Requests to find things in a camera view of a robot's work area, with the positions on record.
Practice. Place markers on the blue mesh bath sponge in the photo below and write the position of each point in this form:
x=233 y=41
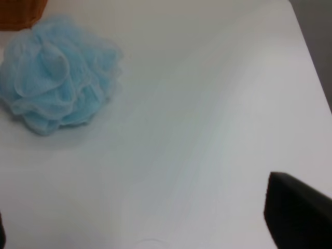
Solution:
x=58 y=74

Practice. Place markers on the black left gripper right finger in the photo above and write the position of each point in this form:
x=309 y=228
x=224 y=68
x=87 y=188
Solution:
x=297 y=215

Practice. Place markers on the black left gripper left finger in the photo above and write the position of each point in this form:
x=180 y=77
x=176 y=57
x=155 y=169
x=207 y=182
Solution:
x=2 y=234

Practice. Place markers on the orange woven basket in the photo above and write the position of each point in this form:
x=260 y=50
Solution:
x=20 y=14

